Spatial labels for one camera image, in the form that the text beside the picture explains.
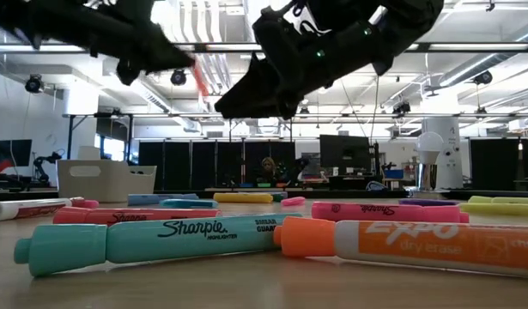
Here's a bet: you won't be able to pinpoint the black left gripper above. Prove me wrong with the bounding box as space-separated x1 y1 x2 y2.
81 0 196 87

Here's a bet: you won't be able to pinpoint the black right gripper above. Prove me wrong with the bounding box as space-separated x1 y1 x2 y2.
215 0 402 121

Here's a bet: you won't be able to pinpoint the orange highlighter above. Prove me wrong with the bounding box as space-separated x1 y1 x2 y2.
191 58 210 99

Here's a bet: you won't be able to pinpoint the yellow highlighter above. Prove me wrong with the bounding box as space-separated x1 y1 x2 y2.
213 192 274 204
468 195 528 205
458 202 528 218

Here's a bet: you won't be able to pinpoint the turquoise highlighter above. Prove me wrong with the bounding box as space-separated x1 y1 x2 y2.
159 198 220 210

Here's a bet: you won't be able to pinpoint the light blue highlighter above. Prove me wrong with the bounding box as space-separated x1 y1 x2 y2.
126 193 200 208

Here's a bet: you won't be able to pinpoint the coral Sharpie highlighter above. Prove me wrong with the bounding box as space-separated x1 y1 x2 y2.
52 207 223 227

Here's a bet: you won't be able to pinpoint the purple highlighter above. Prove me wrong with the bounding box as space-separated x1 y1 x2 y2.
398 197 461 208

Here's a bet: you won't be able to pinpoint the orange Expo dry-erase marker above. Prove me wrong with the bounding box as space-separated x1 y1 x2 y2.
273 216 528 280

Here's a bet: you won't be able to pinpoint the person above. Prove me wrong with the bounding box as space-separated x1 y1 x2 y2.
257 156 282 185

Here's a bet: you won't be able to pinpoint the black partition panels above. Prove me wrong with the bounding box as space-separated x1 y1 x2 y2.
469 137 528 191
137 140 297 191

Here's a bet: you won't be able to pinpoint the black computer monitor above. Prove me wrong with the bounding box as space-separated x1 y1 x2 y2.
0 139 33 168
319 134 372 175

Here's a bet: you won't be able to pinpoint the white plastic storage bin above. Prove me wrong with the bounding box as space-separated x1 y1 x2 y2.
56 160 157 203

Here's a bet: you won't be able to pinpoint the teal Sharpie highlighter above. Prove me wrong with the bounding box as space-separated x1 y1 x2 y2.
13 213 303 278

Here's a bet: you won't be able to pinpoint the black overhead beam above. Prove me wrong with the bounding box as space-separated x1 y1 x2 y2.
0 41 528 53

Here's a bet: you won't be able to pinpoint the white light bulb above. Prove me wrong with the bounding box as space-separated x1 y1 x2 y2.
416 130 444 165

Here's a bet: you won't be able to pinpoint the white round column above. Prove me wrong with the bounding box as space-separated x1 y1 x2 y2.
421 116 464 190

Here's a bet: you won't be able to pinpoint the red Expo dry-erase marker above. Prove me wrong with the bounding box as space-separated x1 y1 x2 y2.
0 197 85 223

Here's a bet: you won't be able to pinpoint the black truss frame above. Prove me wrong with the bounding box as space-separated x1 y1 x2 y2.
65 111 528 162

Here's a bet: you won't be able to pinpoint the black hanging cable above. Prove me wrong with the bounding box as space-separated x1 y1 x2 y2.
368 75 384 145

